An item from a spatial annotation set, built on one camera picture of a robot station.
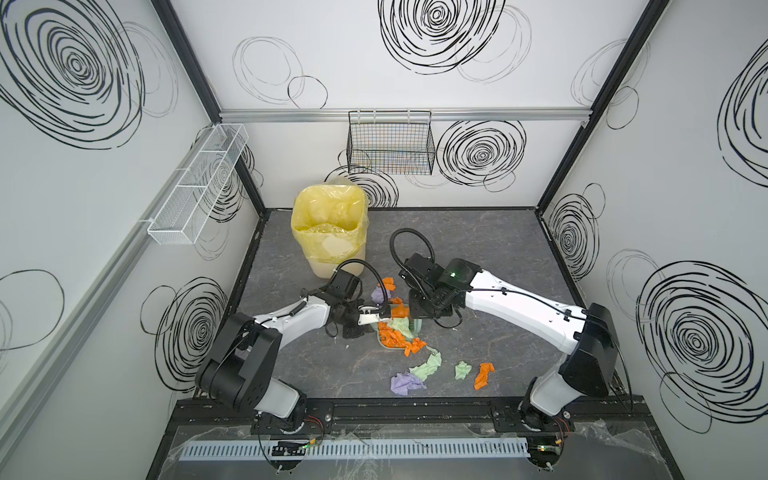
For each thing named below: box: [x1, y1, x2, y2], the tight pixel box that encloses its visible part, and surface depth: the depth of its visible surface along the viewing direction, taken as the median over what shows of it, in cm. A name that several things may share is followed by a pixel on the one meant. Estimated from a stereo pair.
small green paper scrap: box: [409, 345, 443, 382], surface depth 82 cm
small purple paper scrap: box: [390, 373, 427, 396], surface depth 80 cm
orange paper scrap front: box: [474, 362, 496, 391], surface depth 82 cm
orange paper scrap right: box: [378, 321, 428, 358], surface depth 86 cm
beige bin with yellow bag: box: [291, 184, 369, 279], surface depth 88 cm
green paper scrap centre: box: [390, 317, 415, 338], surface depth 86 cm
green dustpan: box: [371, 318, 423, 349], surface depth 86 cm
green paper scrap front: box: [455, 361, 472, 380], surface depth 82 cm
